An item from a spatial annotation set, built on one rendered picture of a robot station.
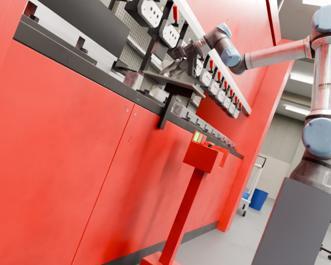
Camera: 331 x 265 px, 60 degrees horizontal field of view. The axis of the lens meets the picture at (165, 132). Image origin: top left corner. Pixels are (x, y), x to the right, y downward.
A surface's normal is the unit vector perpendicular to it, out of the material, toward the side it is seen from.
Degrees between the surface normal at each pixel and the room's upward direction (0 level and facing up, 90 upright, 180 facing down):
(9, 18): 90
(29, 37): 90
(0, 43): 90
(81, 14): 90
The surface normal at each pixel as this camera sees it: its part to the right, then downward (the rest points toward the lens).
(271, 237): -0.35, -0.15
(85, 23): 0.83, 0.32
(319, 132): -0.53, -0.08
